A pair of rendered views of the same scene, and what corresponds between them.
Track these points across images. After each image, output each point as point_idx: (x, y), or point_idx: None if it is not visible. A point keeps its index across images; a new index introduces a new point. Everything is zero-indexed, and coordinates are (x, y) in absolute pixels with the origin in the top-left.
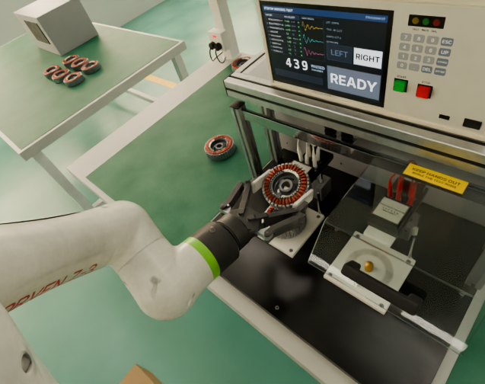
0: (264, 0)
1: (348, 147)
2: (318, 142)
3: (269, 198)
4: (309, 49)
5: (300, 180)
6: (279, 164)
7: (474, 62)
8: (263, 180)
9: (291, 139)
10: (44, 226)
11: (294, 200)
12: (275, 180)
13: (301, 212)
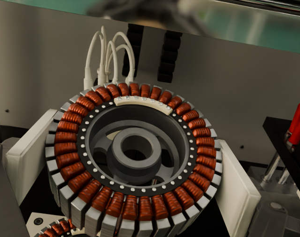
0: None
1: (283, 13)
2: (191, 16)
3: (104, 207)
4: None
5: (182, 121)
6: (85, 90)
7: None
8: (43, 148)
9: (19, 99)
10: None
11: (208, 185)
12: (89, 138)
13: None
